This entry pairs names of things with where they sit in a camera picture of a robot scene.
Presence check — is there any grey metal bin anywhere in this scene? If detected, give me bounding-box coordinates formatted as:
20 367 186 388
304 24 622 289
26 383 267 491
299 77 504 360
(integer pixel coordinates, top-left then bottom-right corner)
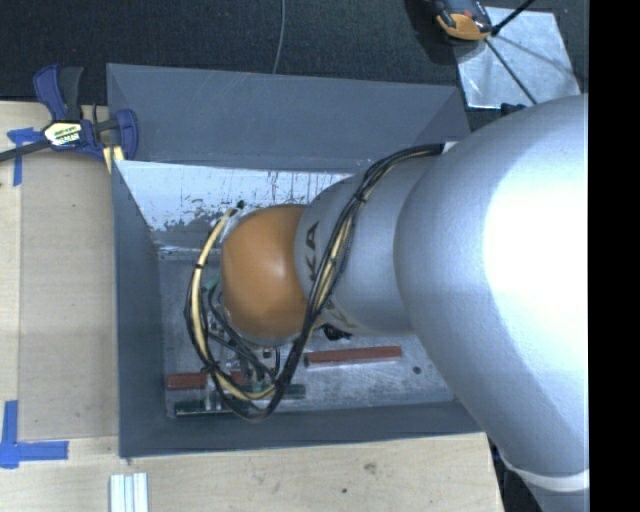
105 62 494 459

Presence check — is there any dark green flat block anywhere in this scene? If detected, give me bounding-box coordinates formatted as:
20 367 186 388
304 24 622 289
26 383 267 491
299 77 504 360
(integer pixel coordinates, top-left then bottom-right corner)
173 383 308 418

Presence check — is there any black cylinder on white bracket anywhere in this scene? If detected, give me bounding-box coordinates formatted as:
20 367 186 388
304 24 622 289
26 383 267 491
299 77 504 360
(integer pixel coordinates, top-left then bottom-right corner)
321 323 354 343

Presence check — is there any pale wood flat board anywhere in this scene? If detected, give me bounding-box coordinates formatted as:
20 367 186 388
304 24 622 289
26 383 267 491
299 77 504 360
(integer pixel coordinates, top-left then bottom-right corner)
17 148 122 442

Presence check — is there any red-brown flat block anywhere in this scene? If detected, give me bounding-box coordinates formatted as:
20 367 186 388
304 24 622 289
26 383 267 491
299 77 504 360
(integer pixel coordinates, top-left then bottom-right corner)
303 345 404 370
165 370 251 393

